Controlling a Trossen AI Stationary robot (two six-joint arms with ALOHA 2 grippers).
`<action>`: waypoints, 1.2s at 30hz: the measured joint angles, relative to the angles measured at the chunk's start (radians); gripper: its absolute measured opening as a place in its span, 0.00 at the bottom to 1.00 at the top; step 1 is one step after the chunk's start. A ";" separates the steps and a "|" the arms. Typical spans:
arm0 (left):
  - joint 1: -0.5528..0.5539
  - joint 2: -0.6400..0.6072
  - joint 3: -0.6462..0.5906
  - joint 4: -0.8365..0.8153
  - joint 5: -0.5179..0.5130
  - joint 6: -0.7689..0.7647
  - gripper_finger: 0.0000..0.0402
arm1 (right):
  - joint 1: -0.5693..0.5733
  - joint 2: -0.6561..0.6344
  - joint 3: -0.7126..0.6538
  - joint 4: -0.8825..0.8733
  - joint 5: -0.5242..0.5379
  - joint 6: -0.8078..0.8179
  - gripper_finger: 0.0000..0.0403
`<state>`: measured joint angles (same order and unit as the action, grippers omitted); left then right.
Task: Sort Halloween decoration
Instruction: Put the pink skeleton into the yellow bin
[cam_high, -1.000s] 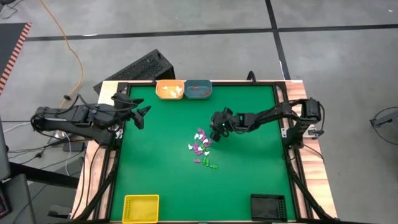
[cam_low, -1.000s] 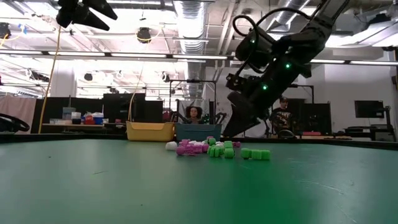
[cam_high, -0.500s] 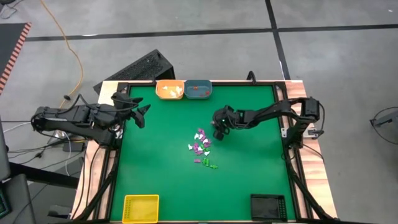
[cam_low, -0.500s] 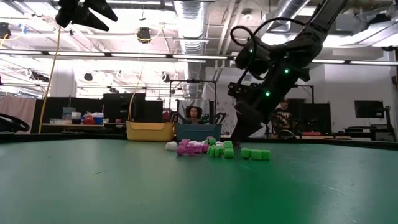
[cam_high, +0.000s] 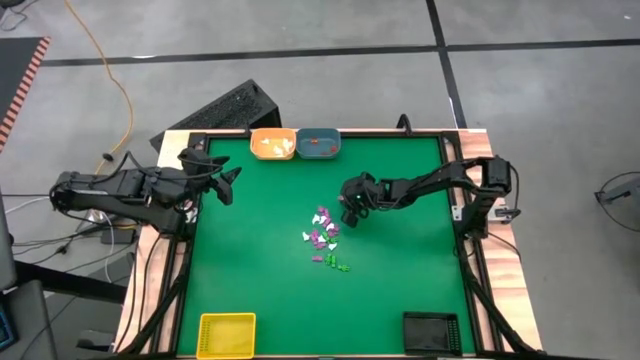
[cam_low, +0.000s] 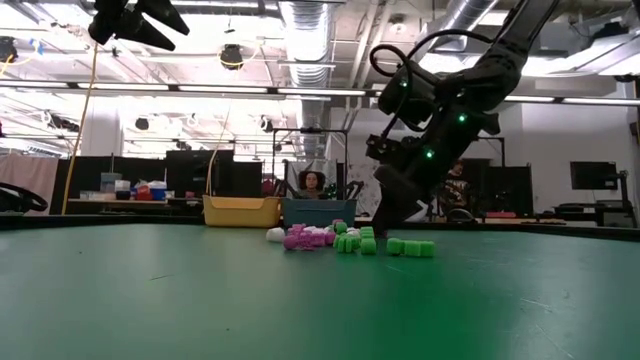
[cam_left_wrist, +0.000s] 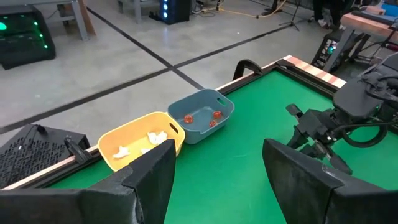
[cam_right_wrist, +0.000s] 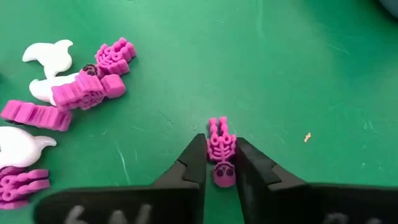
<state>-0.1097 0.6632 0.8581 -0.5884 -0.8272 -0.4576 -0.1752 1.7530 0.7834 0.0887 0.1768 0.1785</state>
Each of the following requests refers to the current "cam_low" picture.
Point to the blue-grey plastic bin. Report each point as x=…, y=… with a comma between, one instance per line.
x=315, y=212

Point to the black monitor stand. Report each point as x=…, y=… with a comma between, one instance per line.
x=623, y=200

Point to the plain white cloth sheet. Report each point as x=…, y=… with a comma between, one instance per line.
x=417, y=212

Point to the red plastic container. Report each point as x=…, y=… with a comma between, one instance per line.
x=143, y=193

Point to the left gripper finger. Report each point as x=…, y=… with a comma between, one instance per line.
x=115, y=27
x=162, y=12

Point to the person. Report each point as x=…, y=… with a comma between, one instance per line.
x=312, y=182
x=455, y=192

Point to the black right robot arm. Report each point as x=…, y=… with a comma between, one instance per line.
x=500, y=65

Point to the long ceiling light strip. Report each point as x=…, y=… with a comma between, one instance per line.
x=130, y=87

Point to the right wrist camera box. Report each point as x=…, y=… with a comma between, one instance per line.
x=382, y=147

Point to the pink curtain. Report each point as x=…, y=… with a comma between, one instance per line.
x=30, y=172

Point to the black office desk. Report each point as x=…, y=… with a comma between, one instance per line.
x=612, y=215

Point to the black rounded chair back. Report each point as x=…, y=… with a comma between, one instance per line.
x=460, y=216

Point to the black metal frame stand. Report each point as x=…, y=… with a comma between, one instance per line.
x=311, y=130

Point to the clear plastic container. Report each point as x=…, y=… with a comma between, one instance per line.
x=110, y=182

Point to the wooden side table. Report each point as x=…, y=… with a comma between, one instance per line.
x=100, y=202

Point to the patterned white cloth sheet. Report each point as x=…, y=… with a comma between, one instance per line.
x=361, y=170

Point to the blue plastic box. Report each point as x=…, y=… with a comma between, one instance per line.
x=158, y=194

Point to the small dark round fixture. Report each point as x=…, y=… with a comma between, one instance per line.
x=267, y=124
x=142, y=124

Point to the black curved frame bracket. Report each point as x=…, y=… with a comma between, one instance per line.
x=7, y=200

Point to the green plastic skeleton toy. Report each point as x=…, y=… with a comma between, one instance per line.
x=368, y=245
x=341, y=228
x=347, y=244
x=415, y=248

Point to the silver ceiling air duct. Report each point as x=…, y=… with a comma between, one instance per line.
x=307, y=45
x=465, y=12

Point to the black round ceiling fixture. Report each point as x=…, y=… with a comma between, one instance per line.
x=231, y=57

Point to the black background robot arm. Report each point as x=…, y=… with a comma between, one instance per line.
x=354, y=189

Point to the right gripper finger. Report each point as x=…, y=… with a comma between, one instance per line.
x=397, y=200

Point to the red flat object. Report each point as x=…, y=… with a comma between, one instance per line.
x=501, y=214

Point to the black computer monitor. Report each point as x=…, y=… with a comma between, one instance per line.
x=593, y=175

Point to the yellow plastic bin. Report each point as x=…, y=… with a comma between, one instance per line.
x=240, y=212

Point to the wooden workbench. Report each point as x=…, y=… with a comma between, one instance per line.
x=530, y=220

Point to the black partition panel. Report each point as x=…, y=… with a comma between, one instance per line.
x=85, y=175
x=190, y=170

